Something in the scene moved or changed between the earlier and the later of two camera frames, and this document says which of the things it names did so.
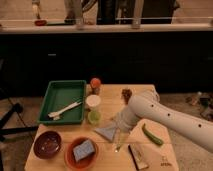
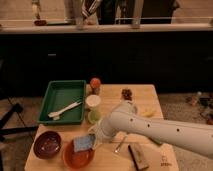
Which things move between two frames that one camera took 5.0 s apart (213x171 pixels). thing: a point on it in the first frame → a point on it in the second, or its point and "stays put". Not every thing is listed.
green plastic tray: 61,94 stays put
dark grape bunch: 126,94 stays put
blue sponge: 82,150 → 84,143
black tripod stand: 4,129 stays put
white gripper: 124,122 → 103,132
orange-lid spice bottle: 95,85 stays put
